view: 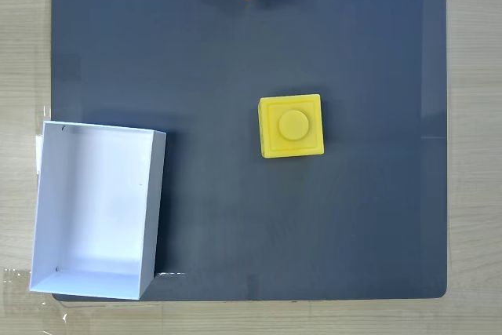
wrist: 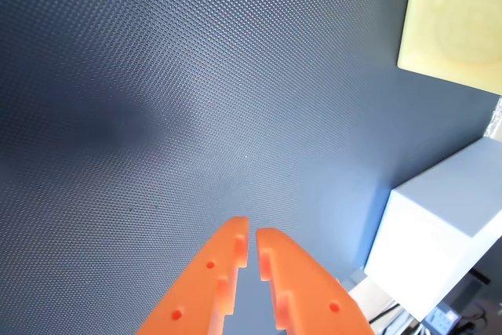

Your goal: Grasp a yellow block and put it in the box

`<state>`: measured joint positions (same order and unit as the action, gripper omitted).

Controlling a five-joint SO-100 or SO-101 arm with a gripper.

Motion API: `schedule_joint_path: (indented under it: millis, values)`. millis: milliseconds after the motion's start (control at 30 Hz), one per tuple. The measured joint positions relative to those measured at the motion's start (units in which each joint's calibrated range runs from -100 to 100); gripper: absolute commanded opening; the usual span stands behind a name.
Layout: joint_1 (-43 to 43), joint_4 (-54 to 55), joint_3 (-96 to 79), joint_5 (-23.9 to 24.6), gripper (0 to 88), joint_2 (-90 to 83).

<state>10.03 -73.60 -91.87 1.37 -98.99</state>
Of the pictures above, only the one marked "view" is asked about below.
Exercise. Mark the white open cardboard box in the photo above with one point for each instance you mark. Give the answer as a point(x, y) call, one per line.
point(94, 209)

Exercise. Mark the dark grey table mat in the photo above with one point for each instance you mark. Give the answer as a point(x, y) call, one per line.
point(274, 225)

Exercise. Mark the yellow block with round stud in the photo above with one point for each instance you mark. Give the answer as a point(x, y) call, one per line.
point(292, 127)

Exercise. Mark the clear adhesive tape piece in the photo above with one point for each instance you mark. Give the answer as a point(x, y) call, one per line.
point(15, 284)

